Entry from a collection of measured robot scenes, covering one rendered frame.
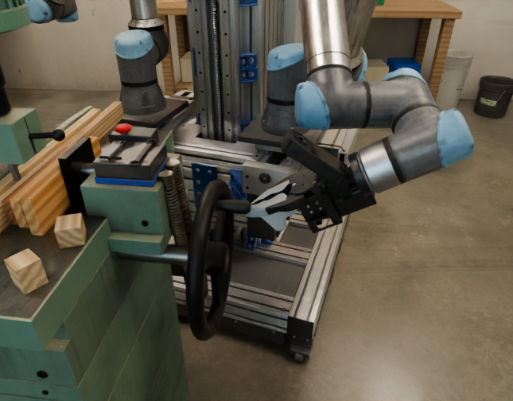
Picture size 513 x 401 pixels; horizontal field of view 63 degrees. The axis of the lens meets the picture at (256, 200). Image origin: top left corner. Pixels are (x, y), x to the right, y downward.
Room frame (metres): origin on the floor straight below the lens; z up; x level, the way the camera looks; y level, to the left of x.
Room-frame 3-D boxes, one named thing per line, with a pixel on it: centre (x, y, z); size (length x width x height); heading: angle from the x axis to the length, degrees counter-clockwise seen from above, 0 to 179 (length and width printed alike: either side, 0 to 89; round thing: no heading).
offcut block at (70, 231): (0.53, 0.29, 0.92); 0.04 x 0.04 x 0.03; 17
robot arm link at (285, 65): (1.18, -0.10, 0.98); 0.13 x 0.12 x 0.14; 93
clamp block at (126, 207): (0.65, 0.22, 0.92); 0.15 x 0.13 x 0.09; 173
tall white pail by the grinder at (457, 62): (3.56, -1.64, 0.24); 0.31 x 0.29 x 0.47; 86
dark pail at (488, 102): (3.42, -2.00, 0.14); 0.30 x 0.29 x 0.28; 176
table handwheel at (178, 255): (0.59, 0.15, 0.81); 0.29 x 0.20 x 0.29; 173
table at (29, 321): (0.66, 0.30, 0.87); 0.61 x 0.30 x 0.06; 173
